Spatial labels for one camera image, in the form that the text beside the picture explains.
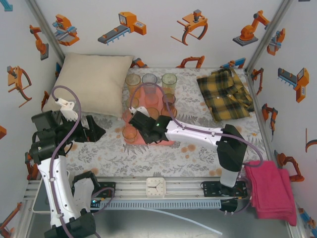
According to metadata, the small orange glass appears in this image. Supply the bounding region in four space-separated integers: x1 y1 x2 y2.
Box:
122 125 138 145

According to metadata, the medium green glass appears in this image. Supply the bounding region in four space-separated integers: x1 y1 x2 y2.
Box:
146 107 160 120

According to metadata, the light pink textured glass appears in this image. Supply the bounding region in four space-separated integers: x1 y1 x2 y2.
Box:
144 93 159 109

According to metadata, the small green glass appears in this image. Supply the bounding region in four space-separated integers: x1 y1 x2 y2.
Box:
125 96 140 111

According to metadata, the medium orange glass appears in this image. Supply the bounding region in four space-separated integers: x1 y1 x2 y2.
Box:
160 106 178 119

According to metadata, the smoky grey glass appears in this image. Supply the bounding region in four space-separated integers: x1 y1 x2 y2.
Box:
162 93 176 109

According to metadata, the tall orange glass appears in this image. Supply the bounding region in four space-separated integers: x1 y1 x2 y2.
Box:
124 73 142 99

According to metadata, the tall blue glass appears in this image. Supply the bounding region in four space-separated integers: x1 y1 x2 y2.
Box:
141 73 158 95

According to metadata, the tall green glass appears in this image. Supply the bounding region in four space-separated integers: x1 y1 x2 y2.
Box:
161 73 178 96

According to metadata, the pink plastic tray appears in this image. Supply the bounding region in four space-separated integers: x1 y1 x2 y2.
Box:
122 86 177 147

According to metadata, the cream pillow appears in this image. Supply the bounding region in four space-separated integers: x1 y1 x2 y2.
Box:
41 52 136 119

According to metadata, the white square clock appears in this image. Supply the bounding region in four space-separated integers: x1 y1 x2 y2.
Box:
146 177 166 198

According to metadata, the white grey box device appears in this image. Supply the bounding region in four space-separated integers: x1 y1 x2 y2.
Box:
31 182 52 214

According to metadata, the yellow black plaid shirt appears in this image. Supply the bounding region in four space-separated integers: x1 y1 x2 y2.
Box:
196 68 255 122

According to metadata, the thin white tube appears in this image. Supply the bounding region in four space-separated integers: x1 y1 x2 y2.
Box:
141 207 223 236

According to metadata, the magenta folded towel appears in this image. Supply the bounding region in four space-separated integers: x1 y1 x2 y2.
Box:
244 160 297 227

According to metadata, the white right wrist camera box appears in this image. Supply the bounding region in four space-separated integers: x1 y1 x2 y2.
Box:
128 106 151 117

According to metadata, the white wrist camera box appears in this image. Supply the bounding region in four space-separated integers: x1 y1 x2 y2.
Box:
55 98 79 122
128 106 151 117

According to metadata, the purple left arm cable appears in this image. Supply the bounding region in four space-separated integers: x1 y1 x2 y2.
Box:
49 85 115 238

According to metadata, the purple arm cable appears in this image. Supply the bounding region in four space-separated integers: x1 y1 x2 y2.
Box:
128 83 264 216
49 85 115 238

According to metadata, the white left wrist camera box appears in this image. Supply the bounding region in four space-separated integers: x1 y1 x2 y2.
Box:
55 98 79 122

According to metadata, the aluminium mounting rail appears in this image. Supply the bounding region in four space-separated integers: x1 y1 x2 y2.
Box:
24 176 251 199

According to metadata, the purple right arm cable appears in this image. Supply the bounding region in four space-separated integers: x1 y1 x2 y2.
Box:
128 83 264 216

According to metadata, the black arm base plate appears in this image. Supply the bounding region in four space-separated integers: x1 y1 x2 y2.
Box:
98 181 116 198
202 180 248 198

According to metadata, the white slotted cable duct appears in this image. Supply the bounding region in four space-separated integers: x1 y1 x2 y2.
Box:
90 199 221 210

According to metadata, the aluminium frame post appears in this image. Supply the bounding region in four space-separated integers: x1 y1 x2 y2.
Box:
24 0 65 65
244 0 293 72

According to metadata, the aluminium frame bar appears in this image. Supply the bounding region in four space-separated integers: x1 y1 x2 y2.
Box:
244 68 275 154

